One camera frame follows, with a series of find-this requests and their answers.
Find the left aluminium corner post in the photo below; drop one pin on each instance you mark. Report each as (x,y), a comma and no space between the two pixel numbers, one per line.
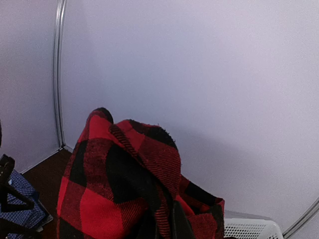
(56,71)

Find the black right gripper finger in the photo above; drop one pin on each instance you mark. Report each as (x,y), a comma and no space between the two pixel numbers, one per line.
(181,228)

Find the aluminium corner post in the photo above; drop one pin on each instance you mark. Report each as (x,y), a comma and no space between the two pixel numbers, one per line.
(56,71)
(303,220)

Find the white plastic basket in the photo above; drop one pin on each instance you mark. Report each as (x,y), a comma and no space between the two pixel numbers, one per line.
(249,226)

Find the red black plaid shirt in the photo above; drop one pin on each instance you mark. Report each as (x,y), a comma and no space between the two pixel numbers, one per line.
(121,182)

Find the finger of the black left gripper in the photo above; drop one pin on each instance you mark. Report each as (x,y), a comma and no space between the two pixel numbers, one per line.
(6,168)
(8,227)

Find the right aluminium corner post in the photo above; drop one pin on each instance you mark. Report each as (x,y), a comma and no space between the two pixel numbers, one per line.
(303,220)

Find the blue checked folded shirt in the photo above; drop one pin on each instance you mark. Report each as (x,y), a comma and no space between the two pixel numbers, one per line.
(21,212)

